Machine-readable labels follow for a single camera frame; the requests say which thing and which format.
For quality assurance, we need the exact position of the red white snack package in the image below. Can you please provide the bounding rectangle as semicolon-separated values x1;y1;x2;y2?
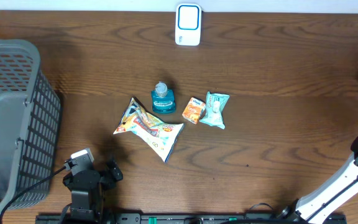
113;98;185;163

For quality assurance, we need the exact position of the teal mouthwash bottle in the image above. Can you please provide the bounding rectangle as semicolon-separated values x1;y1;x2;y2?
151;82;176;114

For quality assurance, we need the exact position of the orange tissue pack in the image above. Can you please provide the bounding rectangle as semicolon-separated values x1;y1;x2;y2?
182;97;206;124

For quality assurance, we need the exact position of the green wet wipes pack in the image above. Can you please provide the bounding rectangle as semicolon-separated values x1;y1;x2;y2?
200;91;230;129

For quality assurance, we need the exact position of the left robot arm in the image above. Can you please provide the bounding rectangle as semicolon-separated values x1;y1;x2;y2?
59;158;123;223

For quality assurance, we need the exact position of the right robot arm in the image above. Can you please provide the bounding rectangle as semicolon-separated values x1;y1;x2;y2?
278;137;358;223

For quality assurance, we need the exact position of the white barcode scanner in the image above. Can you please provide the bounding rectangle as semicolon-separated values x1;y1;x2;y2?
175;3;202;46

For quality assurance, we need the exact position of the grey plastic mesh basket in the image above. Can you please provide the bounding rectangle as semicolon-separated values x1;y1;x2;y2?
0;40;62;213

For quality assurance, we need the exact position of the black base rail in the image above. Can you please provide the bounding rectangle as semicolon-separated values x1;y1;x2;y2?
35;213;347;224

